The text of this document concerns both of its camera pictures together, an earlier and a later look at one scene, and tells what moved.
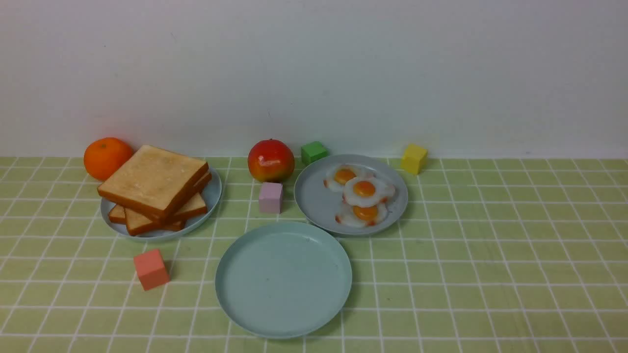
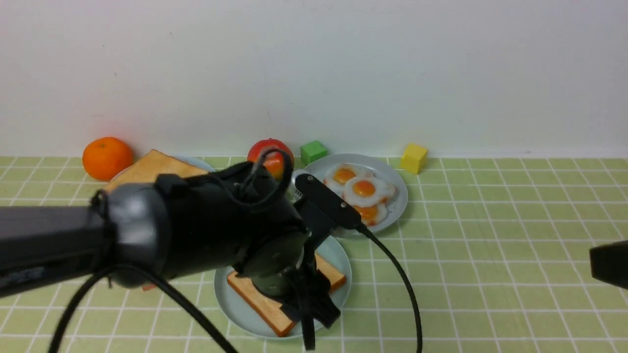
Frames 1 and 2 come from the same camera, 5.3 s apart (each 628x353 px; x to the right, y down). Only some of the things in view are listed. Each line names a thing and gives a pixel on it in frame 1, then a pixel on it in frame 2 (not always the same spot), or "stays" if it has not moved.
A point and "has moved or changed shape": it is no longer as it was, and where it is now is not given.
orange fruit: (103, 157) stays
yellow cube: (414, 160) stays
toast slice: (154, 180) -> (280, 321)
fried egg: (366, 191) stays
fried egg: (356, 216) stays
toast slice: (177, 222) has moved or changed shape
